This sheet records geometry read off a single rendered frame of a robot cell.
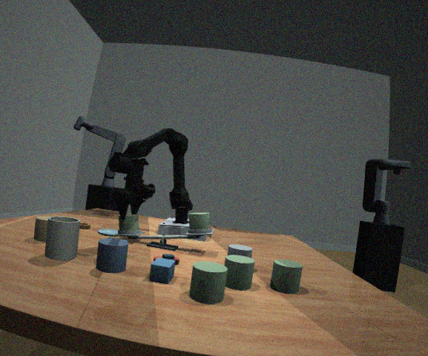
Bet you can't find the small red toy car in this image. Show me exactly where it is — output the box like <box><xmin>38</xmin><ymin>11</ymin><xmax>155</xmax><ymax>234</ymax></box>
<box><xmin>154</xmin><ymin>254</ymin><xmax>180</xmax><ymax>265</ymax></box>

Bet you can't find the light blue round dish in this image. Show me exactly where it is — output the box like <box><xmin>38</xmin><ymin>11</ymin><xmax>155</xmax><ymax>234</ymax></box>
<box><xmin>98</xmin><ymin>229</ymin><xmax>118</xmax><ymax>236</ymax></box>

